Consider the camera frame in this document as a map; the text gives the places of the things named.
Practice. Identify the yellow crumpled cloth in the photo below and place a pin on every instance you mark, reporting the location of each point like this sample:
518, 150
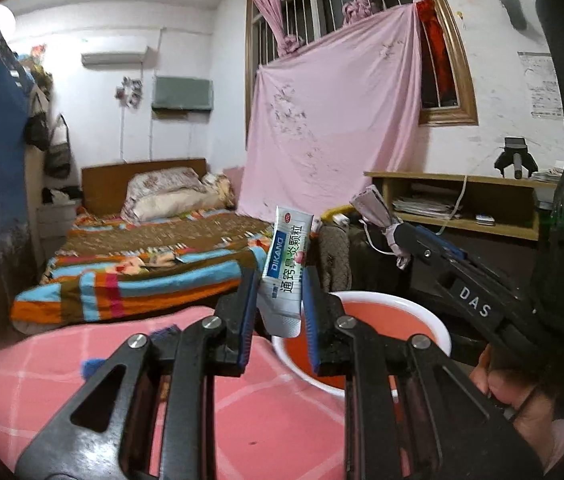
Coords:
219, 185

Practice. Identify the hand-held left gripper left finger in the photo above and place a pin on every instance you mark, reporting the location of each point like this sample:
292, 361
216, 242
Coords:
246, 320

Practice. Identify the person's right hand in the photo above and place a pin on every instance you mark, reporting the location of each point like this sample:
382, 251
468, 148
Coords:
507, 385

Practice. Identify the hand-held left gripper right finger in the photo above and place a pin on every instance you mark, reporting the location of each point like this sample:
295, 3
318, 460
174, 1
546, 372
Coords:
309, 325

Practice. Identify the wall television with green cover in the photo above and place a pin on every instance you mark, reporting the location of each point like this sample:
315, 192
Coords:
182, 92

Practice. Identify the black clamp tool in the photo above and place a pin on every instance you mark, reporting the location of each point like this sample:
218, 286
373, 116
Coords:
514, 147

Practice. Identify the clutter of toys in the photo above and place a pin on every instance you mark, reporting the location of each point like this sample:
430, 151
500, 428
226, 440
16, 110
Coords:
37, 60

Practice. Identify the black grey handbag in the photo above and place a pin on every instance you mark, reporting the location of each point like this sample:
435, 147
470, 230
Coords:
57, 157

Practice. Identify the colourful patterned bedspread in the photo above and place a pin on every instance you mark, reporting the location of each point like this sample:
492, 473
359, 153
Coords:
162, 240

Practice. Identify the white air conditioner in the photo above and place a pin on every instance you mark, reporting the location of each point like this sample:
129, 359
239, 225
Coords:
112, 55

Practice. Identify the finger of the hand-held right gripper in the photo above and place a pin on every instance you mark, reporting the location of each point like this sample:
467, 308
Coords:
454, 254
417, 245

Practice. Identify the wooden desk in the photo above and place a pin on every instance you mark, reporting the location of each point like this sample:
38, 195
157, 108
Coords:
427, 177

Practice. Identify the floral pillow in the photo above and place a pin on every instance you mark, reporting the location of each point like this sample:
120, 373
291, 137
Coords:
162, 182

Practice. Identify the orange bucket with white rim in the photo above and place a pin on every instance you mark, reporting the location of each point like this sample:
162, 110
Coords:
397, 320

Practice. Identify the yellow power strip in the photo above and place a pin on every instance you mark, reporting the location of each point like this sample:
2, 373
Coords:
337, 219

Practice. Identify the black bag with tissue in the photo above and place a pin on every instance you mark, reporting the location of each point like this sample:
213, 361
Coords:
59, 195

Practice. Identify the paper wall calendar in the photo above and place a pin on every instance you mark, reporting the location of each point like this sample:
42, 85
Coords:
542, 85

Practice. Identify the pink hanging sheet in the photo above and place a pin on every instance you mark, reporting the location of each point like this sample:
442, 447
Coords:
337, 125

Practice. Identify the white nightstand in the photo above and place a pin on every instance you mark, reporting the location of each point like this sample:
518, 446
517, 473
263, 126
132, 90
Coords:
54, 220

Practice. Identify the pink checked blanket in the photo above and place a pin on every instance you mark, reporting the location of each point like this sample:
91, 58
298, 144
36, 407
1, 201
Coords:
12, 385

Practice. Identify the cream pillow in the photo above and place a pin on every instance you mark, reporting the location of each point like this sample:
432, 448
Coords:
177, 205

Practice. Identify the stack of papers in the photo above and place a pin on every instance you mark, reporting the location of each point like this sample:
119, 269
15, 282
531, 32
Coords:
427, 206

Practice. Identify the patterned brown bag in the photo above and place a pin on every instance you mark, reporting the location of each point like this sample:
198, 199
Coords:
334, 255

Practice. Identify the barred window with wooden frame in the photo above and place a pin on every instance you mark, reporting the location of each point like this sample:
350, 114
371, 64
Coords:
454, 115

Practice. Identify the white teal sachet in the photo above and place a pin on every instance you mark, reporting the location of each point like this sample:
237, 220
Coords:
284, 260

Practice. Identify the wooden bed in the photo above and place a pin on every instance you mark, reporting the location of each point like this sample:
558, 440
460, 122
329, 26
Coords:
112, 180

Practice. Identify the mauve wrapper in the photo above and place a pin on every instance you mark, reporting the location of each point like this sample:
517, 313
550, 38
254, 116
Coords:
374, 210

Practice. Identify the grey remote control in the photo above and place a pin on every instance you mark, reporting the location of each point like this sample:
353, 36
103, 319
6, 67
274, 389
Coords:
484, 219

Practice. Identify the black wall object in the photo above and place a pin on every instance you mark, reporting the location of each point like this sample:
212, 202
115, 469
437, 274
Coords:
513, 12

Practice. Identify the pink cushion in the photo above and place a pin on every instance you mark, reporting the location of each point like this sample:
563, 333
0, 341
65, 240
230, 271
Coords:
234, 177

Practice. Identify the loose papers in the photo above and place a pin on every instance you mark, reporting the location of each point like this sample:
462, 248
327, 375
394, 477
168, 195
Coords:
549, 175

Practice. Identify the red cloth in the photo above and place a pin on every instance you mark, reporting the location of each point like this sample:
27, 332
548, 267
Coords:
434, 35

